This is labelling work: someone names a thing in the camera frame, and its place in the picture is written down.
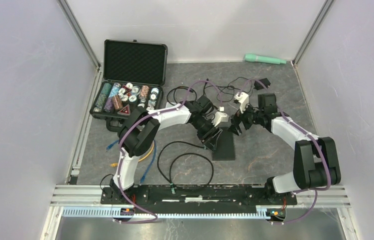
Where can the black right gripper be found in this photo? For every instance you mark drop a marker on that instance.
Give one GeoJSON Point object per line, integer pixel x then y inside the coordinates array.
{"type": "Point", "coordinates": [235, 120]}

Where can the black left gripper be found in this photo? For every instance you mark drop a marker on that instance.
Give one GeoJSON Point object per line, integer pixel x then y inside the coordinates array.
{"type": "Point", "coordinates": [211, 144]}

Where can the black router box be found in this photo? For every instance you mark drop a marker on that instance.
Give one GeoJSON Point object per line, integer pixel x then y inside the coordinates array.
{"type": "Point", "coordinates": [225, 148]}

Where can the white network switch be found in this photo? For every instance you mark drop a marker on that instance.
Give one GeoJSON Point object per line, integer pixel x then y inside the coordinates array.
{"type": "Point", "coordinates": [169, 105]}

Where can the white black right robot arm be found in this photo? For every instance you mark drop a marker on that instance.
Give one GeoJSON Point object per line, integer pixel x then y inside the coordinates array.
{"type": "Point", "coordinates": [315, 161]}

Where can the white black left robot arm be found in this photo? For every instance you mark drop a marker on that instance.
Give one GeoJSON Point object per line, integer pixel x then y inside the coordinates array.
{"type": "Point", "coordinates": [138, 133]}

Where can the black power adapter plug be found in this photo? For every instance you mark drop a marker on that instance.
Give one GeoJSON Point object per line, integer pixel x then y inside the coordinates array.
{"type": "Point", "coordinates": [260, 84]}

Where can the mint green flashlight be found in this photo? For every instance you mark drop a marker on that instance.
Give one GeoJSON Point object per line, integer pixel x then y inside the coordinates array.
{"type": "Point", "coordinates": [253, 58]}

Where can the black poker chip case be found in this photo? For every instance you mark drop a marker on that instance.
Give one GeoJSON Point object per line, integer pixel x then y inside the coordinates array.
{"type": "Point", "coordinates": [133, 76]}

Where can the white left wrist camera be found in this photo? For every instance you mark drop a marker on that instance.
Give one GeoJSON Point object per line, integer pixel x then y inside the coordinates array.
{"type": "Point", "coordinates": [220, 117]}

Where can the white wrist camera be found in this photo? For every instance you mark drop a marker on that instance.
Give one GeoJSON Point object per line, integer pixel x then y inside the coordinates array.
{"type": "Point", "coordinates": [220, 117]}
{"type": "Point", "coordinates": [242, 99]}

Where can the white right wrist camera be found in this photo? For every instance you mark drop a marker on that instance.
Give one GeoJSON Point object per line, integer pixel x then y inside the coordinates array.
{"type": "Point", "coordinates": [242, 99]}

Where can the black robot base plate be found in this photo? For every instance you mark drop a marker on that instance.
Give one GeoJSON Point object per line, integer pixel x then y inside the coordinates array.
{"type": "Point", "coordinates": [212, 199]}

